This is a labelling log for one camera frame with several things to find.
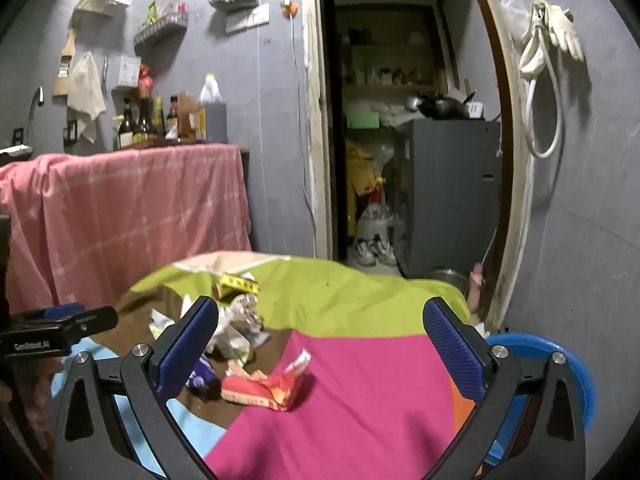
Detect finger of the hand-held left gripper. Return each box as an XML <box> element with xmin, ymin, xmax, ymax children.
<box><xmin>61</xmin><ymin>306</ymin><xmax>119</xmax><ymax>343</ymax></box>
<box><xmin>42</xmin><ymin>302</ymin><xmax>86</xmax><ymax>321</ymax></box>

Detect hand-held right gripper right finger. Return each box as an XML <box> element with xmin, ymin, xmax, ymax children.
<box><xmin>422</xmin><ymin>296</ymin><xmax>587</xmax><ymax>480</ymax></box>

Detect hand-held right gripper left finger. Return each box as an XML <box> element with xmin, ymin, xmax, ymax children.
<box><xmin>52</xmin><ymin>296</ymin><xmax>221</xmax><ymax>480</ymax></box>

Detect purple wrapper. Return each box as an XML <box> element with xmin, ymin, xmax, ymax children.
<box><xmin>185</xmin><ymin>352</ymin><xmax>222</xmax><ymax>401</ymax></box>

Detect white printed paper bag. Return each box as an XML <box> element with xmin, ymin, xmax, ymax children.
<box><xmin>205</xmin><ymin>292</ymin><xmax>271</xmax><ymax>361</ymax></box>

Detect red wrapper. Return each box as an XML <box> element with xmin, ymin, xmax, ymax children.
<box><xmin>220</xmin><ymin>349</ymin><xmax>313</xmax><ymax>412</ymax></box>

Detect blue plastic basin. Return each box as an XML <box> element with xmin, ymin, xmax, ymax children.
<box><xmin>484</xmin><ymin>332</ymin><xmax>597</xmax><ymax>466</ymax></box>

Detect person's left forearm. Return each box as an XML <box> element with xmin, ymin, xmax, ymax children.
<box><xmin>15</xmin><ymin>359</ymin><xmax>57</xmax><ymax>441</ymax></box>

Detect white paper scrap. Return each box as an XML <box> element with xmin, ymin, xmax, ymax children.
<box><xmin>149</xmin><ymin>307</ymin><xmax>179</xmax><ymax>341</ymax></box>

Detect metal basin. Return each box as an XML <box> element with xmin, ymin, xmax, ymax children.
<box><xmin>425</xmin><ymin>268</ymin><xmax>473</xmax><ymax>291</ymax></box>

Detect yellow and brown small box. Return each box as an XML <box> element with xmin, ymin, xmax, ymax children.
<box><xmin>212</xmin><ymin>272</ymin><xmax>261</xmax><ymax>301</ymax></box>

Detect pink checked cloth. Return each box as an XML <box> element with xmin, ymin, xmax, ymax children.
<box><xmin>0</xmin><ymin>142</ymin><xmax>252</xmax><ymax>313</ymax></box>

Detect multicoloured blanket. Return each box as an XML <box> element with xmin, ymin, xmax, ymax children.
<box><xmin>65</xmin><ymin>251</ymin><xmax>486</xmax><ymax>480</ymax></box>

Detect grey cabinet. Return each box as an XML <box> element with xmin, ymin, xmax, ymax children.
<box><xmin>395</xmin><ymin>119</ymin><xmax>502</xmax><ymax>278</ymax></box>

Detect white and red plastic bag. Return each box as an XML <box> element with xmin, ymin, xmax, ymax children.
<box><xmin>357</xmin><ymin>180</ymin><xmax>401</xmax><ymax>241</ymax></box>

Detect dark sauce bottle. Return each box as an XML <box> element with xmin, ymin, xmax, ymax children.
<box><xmin>165</xmin><ymin>96</ymin><xmax>180</xmax><ymax>140</ymax></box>
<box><xmin>136</xmin><ymin>95</ymin><xmax>156</xmax><ymax>143</ymax></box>
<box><xmin>117</xmin><ymin>105</ymin><xmax>136</xmax><ymax>150</ymax></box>

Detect yellow plastic bag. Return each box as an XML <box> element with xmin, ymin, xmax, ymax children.
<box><xmin>345</xmin><ymin>142</ymin><xmax>382</xmax><ymax>233</ymax></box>

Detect hanging white cloth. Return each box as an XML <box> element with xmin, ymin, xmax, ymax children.
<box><xmin>67</xmin><ymin>52</ymin><xmax>107</xmax><ymax>143</ymax></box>

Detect brown carton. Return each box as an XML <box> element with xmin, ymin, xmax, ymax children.
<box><xmin>177</xmin><ymin>92</ymin><xmax>199</xmax><ymax>141</ymax></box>

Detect black wok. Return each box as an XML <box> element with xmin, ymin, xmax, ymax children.
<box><xmin>417</xmin><ymin>91</ymin><xmax>476</xmax><ymax>121</ymax></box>

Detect hanging wooden brush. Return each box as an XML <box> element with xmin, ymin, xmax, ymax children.
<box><xmin>52</xmin><ymin>27</ymin><xmax>77</xmax><ymax>97</ymax></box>

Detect green box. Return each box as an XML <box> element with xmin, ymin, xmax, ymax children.
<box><xmin>347</xmin><ymin>110</ymin><xmax>381</xmax><ymax>130</ymax></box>

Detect wooden shelf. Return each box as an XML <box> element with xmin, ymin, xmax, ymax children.
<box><xmin>340</xmin><ymin>5</ymin><xmax>447</xmax><ymax>92</ymax></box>

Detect snack packets in rack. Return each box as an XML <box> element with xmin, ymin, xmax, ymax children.
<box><xmin>146</xmin><ymin>0</ymin><xmax>188</xmax><ymax>26</ymax></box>

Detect wooden door frame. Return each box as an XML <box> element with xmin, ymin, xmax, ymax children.
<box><xmin>300</xmin><ymin>0</ymin><xmax>532</xmax><ymax>333</ymax></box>

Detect white hose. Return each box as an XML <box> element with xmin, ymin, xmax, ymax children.
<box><xmin>519</xmin><ymin>35</ymin><xmax>563</xmax><ymax>159</ymax></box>

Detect white wall box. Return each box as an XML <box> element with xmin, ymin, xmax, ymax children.
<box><xmin>119</xmin><ymin>55</ymin><xmax>142</xmax><ymax>88</ymax></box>

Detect wire wall rack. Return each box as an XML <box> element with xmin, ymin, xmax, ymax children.
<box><xmin>134</xmin><ymin>10</ymin><xmax>190</xmax><ymax>54</ymax></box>

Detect white cable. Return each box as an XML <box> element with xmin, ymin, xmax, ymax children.
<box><xmin>289</xmin><ymin>15</ymin><xmax>319</xmax><ymax>241</ymax></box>

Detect white wall rack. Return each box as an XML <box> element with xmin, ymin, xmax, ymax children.
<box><xmin>75</xmin><ymin>0</ymin><xmax>134</xmax><ymax>21</ymax></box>

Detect grey wall plate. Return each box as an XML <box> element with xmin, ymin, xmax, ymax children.
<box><xmin>225</xmin><ymin>4</ymin><xmax>271</xmax><ymax>35</ymax></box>

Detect white cloth on wall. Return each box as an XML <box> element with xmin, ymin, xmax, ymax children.
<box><xmin>522</xmin><ymin>0</ymin><xmax>587</xmax><ymax>61</ymax></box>

